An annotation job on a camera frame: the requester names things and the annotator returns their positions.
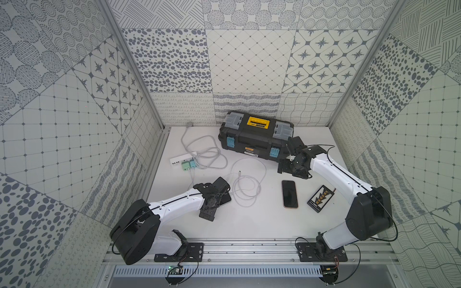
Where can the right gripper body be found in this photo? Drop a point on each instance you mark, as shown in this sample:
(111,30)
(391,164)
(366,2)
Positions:
(292,167)

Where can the black toolbox yellow label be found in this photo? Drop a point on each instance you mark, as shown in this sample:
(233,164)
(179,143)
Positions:
(254,135)

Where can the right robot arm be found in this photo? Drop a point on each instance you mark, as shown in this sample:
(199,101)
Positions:
(370,211)

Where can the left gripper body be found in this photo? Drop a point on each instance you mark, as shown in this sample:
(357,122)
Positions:
(209,208)

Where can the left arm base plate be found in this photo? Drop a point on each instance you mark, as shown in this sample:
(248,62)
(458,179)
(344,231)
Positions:
(190,252)

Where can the aluminium front rail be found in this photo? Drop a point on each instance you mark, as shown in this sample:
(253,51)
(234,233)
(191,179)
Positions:
(284,251)

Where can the phone with pink case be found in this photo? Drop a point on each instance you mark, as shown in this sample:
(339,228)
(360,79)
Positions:
(289,194)

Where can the phone with mint case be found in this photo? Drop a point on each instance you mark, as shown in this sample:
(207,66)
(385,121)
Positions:
(223,198)

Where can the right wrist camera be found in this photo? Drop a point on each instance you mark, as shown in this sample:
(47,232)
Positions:
(295,146)

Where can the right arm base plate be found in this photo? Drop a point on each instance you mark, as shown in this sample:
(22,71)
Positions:
(309,252)

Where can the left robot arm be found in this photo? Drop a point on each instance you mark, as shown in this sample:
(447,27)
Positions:
(136,234)

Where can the green charger adapters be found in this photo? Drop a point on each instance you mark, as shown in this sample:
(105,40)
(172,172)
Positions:
(188,165)

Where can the white power strip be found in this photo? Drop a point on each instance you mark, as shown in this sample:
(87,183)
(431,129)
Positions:
(183,158)

